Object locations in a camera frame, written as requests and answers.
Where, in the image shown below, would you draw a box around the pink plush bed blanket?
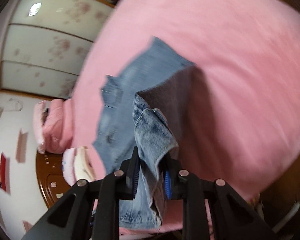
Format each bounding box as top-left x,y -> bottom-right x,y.
72,0 -> 300,200

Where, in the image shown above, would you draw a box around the cream folded garment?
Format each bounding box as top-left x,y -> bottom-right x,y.
74,146 -> 96,182

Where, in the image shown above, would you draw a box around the wooden headboard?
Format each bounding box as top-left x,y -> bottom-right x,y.
36,152 -> 70,209

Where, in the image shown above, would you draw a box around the pink pillow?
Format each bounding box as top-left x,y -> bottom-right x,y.
33,99 -> 74,154

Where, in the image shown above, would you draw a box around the white folded garment blue print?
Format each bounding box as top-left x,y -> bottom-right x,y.
62,148 -> 77,186

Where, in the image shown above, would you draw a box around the floral sliding wardrobe doors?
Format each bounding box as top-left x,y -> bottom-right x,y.
0,0 -> 113,99

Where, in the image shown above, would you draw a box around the blue denim jacket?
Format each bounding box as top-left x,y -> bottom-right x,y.
94,38 -> 195,230

